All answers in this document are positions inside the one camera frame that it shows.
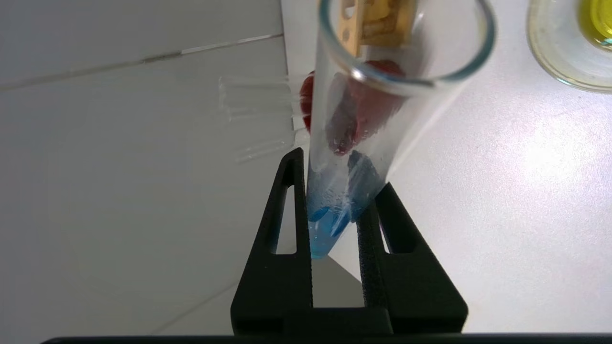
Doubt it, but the test tube with blue pigment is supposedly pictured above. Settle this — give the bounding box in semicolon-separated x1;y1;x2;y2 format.
305;0;498;261

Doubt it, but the red plastic cup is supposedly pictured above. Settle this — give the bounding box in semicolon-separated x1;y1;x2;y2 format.
299;59;407;156

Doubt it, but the clear glass dish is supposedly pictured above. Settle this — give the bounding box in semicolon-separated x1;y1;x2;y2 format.
525;0;612;93

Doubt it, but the wooden test tube rack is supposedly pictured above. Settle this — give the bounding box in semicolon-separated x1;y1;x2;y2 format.
337;0;417;57

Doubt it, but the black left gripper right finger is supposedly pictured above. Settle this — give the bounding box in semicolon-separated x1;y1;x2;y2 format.
342;182;469;335

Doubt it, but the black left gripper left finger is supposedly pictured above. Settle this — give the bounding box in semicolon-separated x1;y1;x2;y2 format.
230;147;342;335

